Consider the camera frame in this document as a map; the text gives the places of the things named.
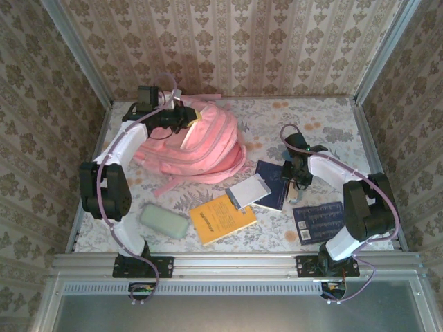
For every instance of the dark blue book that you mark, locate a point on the dark blue book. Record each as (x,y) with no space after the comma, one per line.
(273,173)

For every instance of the pink student backpack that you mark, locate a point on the pink student backpack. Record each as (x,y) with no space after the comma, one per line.
(207,155)

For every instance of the white notebook with blue spine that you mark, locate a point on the white notebook with blue spine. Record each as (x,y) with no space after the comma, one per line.
(247,192)

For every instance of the yellow book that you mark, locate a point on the yellow book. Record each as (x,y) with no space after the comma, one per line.
(214,224)

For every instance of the pale green pencil case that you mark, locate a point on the pale green pencil case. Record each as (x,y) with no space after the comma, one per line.
(162,221)

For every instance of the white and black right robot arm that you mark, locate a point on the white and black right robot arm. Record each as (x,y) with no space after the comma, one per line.
(332,169)

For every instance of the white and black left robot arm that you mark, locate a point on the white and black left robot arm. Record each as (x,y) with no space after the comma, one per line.
(121,148)

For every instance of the dark blue booklet with QR codes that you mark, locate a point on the dark blue booklet with QR codes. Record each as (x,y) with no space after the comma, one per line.
(318,224)

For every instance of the floral patterned table cover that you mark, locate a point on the floral patterned table cover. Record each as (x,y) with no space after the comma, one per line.
(311,110)

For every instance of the grey metal panel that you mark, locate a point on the grey metal panel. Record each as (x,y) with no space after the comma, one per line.
(225,314)

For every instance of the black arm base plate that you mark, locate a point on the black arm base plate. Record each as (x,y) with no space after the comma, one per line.
(304,266)
(162,267)

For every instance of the long aluminium frame rail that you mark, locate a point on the long aluminium frame rail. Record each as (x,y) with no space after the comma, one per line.
(235,264)

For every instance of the aluminium frame post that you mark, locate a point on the aluminium frame post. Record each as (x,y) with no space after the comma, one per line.
(382,52)
(78,52)

